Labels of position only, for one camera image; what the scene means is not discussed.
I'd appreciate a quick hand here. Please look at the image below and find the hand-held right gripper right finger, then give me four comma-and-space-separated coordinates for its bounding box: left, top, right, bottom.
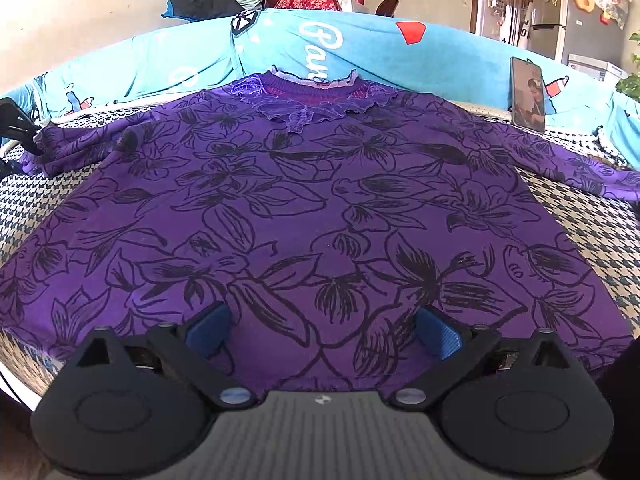
390, 305, 583, 408

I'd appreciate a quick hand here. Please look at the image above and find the smartphone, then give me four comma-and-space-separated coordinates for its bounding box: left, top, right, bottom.
510, 56, 547, 134

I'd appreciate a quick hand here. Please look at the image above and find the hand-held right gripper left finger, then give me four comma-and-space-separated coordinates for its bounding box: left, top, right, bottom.
65, 301, 261, 408

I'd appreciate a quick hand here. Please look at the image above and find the grey refrigerator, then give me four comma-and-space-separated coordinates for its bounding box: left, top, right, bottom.
530, 0, 571, 61

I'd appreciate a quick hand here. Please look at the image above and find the white chest freezer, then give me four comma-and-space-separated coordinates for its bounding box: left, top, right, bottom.
567, 52, 626, 83

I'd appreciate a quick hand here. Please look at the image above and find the purple floral shirt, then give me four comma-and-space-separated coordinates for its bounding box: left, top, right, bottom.
0, 65, 640, 396

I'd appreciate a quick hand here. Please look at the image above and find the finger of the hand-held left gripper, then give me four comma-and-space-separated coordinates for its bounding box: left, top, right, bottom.
0, 97, 43, 158

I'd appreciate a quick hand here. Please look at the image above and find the black and blue jacket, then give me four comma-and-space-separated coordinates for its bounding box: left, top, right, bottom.
161, 0, 246, 22

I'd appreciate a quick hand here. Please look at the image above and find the green potted plant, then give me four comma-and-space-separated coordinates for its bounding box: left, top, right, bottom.
615, 30, 640, 96

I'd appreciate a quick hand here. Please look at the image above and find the blue printed sofa cushion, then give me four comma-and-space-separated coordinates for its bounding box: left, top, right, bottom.
597, 87, 640, 171
232, 7, 618, 128
5, 25, 246, 123

